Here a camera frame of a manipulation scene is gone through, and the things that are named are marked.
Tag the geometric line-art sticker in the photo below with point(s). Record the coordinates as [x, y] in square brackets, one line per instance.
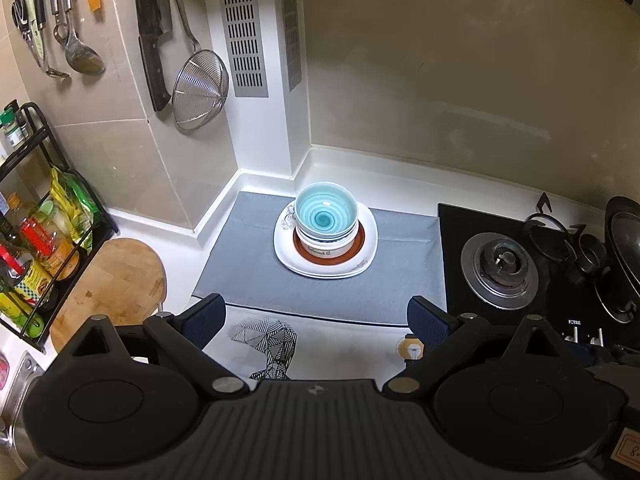
[267, 345]

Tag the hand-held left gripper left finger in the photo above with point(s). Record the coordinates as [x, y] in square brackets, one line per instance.
[206, 317]

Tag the round yellow sticker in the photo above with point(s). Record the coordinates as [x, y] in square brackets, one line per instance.
[411, 349]

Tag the white floral plate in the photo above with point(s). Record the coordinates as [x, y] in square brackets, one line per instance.
[369, 220]
[320, 274]

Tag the black wok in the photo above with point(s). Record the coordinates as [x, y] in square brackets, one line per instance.
[622, 260]

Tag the yellow-green bottle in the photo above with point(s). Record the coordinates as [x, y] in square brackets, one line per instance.
[25, 305]

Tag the steel ladle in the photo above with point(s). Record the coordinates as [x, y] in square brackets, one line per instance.
[85, 57]

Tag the yellow seasoning bag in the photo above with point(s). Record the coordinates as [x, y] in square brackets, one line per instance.
[75, 210]

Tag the teal glazed bowl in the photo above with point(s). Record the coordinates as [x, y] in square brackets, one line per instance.
[325, 215]

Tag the steel mesh strainer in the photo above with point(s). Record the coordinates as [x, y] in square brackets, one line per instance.
[200, 87]

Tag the large grey vent grille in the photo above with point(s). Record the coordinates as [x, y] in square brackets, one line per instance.
[242, 30]

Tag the narrow grey vent grille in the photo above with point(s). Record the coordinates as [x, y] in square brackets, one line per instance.
[291, 25]

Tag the black scissors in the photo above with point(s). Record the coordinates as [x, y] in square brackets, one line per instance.
[20, 10]

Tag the green-capped spice bottle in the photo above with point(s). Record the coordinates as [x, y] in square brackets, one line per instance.
[12, 127]

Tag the red-labelled sauce bottle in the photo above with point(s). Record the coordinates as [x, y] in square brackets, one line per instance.
[47, 242]

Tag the dark red-capped sauce bottle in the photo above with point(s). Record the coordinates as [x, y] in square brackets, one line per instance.
[11, 260]

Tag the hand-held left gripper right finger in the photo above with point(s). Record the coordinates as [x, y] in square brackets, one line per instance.
[429, 322]

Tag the steel stove burner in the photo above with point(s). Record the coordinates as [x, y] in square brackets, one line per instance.
[500, 267]

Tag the steel peeler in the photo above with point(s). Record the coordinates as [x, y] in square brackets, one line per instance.
[57, 15]

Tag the steel spatula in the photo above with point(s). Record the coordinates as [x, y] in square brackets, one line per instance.
[42, 45]

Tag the black pan support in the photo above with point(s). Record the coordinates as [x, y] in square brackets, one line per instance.
[582, 255]

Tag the grey mat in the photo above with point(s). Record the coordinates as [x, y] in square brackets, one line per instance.
[240, 260]

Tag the black gas stove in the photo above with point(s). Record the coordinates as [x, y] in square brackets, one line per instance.
[550, 310]

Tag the red-brown plate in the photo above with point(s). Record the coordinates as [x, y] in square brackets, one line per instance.
[361, 244]

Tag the round wooden cutting board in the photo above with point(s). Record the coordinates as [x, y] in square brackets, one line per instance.
[115, 285]

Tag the steel sink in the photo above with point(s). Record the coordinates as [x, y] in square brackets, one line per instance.
[12, 425]

